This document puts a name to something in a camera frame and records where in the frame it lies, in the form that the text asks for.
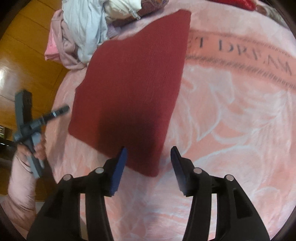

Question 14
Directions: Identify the dark red knit sweater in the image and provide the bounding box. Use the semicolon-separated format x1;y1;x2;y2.
68;10;191;177

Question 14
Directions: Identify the left forearm pink sleeve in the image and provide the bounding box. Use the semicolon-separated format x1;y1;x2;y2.
1;153;37;237

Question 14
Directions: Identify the person's left hand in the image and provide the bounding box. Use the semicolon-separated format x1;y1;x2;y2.
16;134;47;164

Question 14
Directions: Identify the bright pink folded cloth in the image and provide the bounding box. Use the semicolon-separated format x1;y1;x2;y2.
44;29;59;61

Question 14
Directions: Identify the pale pink knit garment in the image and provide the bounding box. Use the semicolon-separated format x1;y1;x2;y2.
51;9;86;70

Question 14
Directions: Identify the white ribbed knit garment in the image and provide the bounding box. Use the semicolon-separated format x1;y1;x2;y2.
62;0;108;64

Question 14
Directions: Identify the lavender small cloth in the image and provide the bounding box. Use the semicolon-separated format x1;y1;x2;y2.
107;24;121;39

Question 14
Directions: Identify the cream white garment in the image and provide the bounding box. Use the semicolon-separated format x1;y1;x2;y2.
103;0;142;23

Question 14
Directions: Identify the beige grey garment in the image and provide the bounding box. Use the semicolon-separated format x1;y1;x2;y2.
256;3;289;29

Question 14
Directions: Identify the red embroidered small pillow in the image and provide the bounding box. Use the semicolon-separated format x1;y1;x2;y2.
210;0;256;11

